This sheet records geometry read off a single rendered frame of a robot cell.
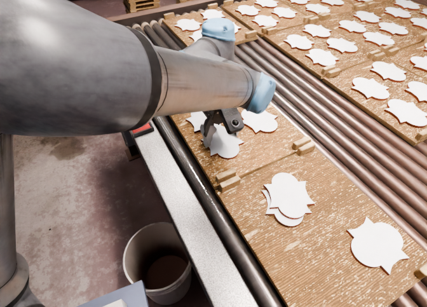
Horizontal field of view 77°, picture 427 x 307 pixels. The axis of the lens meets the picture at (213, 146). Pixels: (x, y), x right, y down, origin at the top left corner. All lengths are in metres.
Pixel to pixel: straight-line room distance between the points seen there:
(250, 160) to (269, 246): 0.26
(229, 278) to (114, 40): 0.56
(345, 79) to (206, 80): 0.94
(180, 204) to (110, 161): 1.44
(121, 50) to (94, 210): 1.74
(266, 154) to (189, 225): 0.31
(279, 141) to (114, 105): 0.71
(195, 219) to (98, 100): 0.55
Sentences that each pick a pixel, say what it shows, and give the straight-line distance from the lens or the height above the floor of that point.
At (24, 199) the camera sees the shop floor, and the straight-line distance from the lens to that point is 2.20.
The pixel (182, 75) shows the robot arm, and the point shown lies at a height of 1.40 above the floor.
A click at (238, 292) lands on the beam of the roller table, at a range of 0.66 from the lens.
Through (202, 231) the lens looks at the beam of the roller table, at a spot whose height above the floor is 0.92.
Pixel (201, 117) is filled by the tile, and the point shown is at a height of 0.95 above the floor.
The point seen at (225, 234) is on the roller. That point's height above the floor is 0.92.
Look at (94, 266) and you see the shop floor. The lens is 1.76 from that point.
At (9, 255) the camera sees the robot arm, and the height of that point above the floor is 1.19.
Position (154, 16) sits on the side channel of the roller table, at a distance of 1.69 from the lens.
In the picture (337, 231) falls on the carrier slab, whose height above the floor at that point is 0.94.
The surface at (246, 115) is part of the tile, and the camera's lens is 0.93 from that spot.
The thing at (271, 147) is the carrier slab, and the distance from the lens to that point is 0.85.
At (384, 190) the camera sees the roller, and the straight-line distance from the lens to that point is 0.89.
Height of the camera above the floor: 1.56
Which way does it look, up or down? 48 degrees down
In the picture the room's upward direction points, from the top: straight up
